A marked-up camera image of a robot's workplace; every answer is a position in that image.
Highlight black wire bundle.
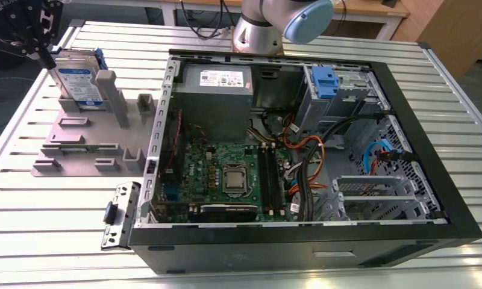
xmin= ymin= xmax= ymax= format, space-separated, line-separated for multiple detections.
xmin=295 ymin=113 xmax=391 ymax=222

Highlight blue floor cable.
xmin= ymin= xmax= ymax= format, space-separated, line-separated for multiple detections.
xmin=0 ymin=76 xmax=37 ymax=91

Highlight blue plastic drive latch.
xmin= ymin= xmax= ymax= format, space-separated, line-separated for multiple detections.
xmin=311 ymin=65 xmax=340 ymax=99

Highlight grey parts rack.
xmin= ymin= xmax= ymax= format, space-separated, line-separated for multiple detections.
xmin=29 ymin=70 xmax=161 ymax=178

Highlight black graphics card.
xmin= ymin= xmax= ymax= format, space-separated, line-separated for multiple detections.
xmin=188 ymin=203 xmax=260 ymax=223

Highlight orange wire bundle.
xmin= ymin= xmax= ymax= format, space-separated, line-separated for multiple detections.
xmin=283 ymin=135 xmax=330 ymax=199

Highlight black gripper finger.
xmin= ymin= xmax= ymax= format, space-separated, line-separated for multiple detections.
xmin=38 ymin=11 xmax=64 ymax=49
xmin=0 ymin=17 xmax=57 ymax=70

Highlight green RAM stick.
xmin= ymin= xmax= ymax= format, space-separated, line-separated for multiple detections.
xmin=60 ymin=145 xmax=101 ymax=152

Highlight yellow and black wires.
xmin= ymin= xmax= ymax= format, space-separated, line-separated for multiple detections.
xmin=247 ymin=125 xmax=276 ymax=143

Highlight black RAM slot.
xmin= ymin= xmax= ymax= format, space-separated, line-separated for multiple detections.
xmin=270 ymin=143 xmax=287 ymax=216
xmin=259 ymin=143 xmax=278 ymax=216

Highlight silver metal drive cage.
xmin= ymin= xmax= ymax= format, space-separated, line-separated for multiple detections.
xmin=296 ymin=64 xmax=390 ymax=145

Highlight grey power supply unit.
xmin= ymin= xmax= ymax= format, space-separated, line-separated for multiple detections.
xmin=171 ymin=63 xmax=255 ymax=145

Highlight blue wire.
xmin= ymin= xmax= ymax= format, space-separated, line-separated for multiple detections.
xmin=360 ymin=140 xmax=390 ymax=175

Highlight metal card retainer bracket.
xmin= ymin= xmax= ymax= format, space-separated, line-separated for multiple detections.
xmin=100 ymin=180 xmax=141 ymax=251

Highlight silver CPU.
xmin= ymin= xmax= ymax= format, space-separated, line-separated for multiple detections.
xmin=224 ymin=172 xmax=245 ymax=188

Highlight black chair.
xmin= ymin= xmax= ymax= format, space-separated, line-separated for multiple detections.
xmin=0 ymin=45 xmax=29 ymax=72

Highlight brown wooden cabinet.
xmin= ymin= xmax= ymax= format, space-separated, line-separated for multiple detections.
xmin=391 ymin=0 xmax=482 ymax=79

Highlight black power wire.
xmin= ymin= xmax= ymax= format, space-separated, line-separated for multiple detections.
xmin=379 ymin=149 xmax=419 ymax=164

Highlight green motherboard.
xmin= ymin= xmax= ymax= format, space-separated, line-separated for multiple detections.
xmin=152 ymin=141 xmax=302 ymax=223

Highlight thin red wire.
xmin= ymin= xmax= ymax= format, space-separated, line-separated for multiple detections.
xmin=167 ymin=107 xmax=184 ymax=174

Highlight black open PC case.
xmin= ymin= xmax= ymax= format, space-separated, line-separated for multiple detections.
xmin=128 ymin=48 xmax=482 ymax=275

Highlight CPU socket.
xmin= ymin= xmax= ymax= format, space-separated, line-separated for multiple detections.
xmin=219 ymin=163 xmax=251 ymax=198

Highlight hard disk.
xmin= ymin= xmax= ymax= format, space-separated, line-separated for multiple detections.
xmin=49 ymin=45 xmax=108 ymax=108

